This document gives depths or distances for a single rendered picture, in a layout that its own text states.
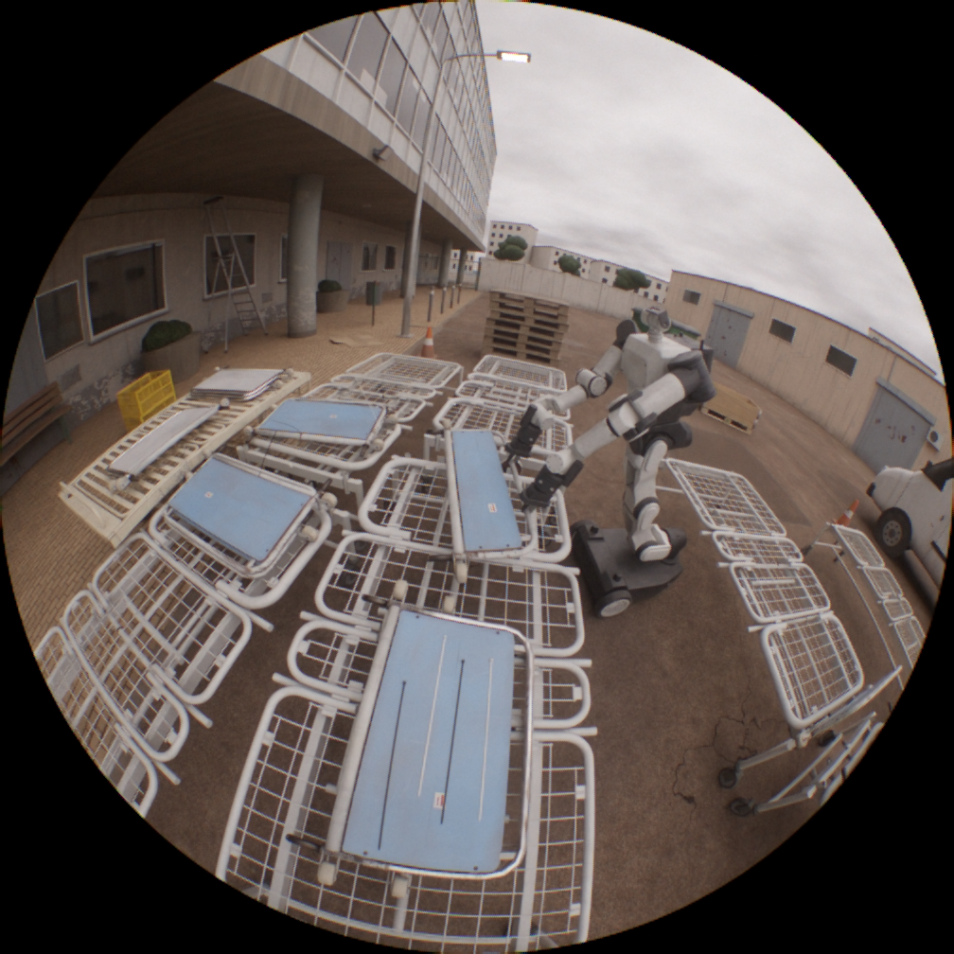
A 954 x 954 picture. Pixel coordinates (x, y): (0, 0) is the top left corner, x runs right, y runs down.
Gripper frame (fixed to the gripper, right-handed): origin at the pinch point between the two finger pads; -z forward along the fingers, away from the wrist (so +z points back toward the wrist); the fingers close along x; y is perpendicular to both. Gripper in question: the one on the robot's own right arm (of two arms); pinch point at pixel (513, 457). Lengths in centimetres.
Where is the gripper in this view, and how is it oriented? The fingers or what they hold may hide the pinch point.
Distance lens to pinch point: 142.4
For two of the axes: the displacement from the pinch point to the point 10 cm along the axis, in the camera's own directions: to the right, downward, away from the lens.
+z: 4.0, -7.2, -5.7
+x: -9.1, -2.3, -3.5
